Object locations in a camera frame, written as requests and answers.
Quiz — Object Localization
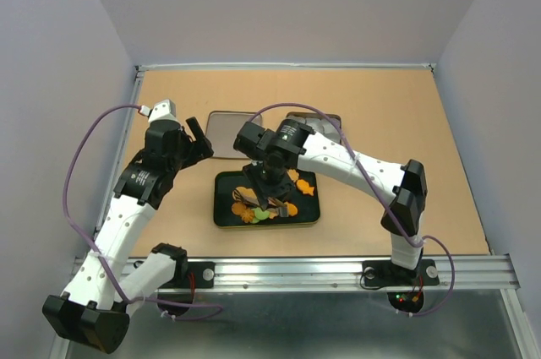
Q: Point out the green sandwich cookie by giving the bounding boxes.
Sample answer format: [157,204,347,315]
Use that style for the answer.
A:
[253,207,270,220]

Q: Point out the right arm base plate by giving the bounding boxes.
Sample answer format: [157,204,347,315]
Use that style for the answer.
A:
[362,258,440,288]

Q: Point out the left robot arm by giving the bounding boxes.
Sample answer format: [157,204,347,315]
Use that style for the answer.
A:
[42,117,213,354]

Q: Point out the lower swirl cookie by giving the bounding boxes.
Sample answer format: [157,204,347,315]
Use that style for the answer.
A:
[240,209,255,224]

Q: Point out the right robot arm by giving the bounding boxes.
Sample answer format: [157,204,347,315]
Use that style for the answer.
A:
[233,118,428,283]

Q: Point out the dotted round biscuit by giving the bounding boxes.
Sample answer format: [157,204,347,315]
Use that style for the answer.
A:
[232,186,258,204]

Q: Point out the aluminium rail frame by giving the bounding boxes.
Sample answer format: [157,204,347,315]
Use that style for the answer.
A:
[90,68,538,358]

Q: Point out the lower chocolate chip cookie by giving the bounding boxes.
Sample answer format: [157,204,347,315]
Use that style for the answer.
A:
[232,202,247,215]

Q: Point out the grey tin lid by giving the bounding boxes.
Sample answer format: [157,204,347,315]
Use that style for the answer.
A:
[205,111,253,160]

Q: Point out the black serving tray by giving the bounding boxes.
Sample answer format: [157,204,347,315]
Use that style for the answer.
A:
[213,170,320,229]

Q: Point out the fish shaped cookie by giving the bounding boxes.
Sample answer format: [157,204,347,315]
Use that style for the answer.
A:
[295,179,316,197]

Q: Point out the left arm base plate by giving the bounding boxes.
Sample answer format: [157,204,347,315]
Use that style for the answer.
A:
[161,260,216,290]

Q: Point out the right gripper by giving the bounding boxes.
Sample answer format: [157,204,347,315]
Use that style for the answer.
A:
[243,155,297,209]

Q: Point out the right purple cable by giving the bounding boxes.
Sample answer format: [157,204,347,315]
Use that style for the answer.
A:
[249,101,456,318]

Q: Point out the gold cookie tin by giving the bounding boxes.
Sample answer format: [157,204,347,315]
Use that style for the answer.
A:
[287,112,342,144]

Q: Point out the flower shaped cookie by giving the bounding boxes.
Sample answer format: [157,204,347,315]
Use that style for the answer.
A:
[287,169,299,182]

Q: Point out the metal tongs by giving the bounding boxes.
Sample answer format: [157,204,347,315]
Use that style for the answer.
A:
[243,199,288,219]

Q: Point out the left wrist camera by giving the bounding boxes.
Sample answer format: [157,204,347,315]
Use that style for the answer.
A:
[139,99,177,122]

